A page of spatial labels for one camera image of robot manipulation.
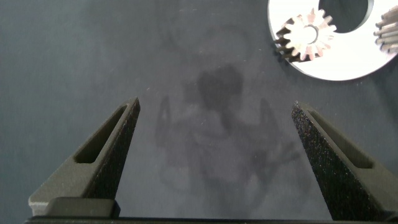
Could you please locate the round white carrier plate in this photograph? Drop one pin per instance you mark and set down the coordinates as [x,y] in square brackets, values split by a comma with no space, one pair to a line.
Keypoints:
[342,56]

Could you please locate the small steel spur gear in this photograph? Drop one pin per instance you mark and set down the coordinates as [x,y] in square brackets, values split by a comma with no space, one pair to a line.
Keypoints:
[324,32]
[390,31]

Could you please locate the dark table mat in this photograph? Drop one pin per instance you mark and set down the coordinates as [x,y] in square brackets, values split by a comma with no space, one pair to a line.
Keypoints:
[62,62]

